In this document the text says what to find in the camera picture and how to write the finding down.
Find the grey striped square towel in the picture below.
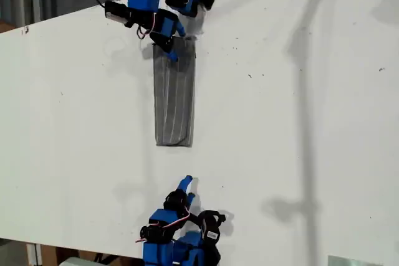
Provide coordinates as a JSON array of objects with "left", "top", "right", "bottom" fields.
[{"left": 151, "top": 36, "right": 197, "bottom": 148}]

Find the white plastic container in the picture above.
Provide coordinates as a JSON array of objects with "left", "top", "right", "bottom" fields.
[{"left": 57, "top": 256, "right": 94, "bottom": 266}]

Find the white table leg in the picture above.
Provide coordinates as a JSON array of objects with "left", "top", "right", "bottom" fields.
[{"left": 26, "top": 242, "right": 43, "bottom": 266}]

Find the arm red white wire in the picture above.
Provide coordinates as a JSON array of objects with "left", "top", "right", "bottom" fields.
[
  {"left": 135, "top": 205, "right": 191, "bottom": 244},
  {"left": 137, "top": 12, "right": 157, "bottom": 40}
]

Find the gripper camera stalk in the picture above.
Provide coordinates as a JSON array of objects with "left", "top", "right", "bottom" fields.
[
  {"left": 124, "top": 7, "right": 156, "bottom": 29},
  {"left": 186, "top": 210, "right": 226, "bottom": 226}
]

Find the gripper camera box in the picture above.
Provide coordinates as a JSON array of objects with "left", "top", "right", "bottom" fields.
[
  {"left": 201, "top": 219, "right": 221, "bottom": 244},
  {"left": 104, "top": 0, "right": 133, "bottom": 26}
]

